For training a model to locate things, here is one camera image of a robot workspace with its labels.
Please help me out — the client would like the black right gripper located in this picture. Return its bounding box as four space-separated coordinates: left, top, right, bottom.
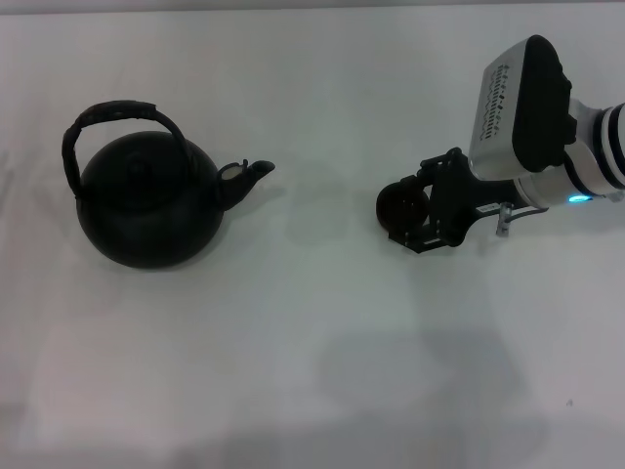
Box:
388 149 521 256

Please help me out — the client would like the small dark teacup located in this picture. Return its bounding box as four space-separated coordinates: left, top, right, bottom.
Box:
375 177 432 232

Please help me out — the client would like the black round teapot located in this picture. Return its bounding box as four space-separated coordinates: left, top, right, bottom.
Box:
61 99 277 270

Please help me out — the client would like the grey cable with metal plug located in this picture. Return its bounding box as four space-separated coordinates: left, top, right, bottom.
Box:
494 201 551 238

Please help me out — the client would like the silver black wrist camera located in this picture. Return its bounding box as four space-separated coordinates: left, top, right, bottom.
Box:
467 34 575 183

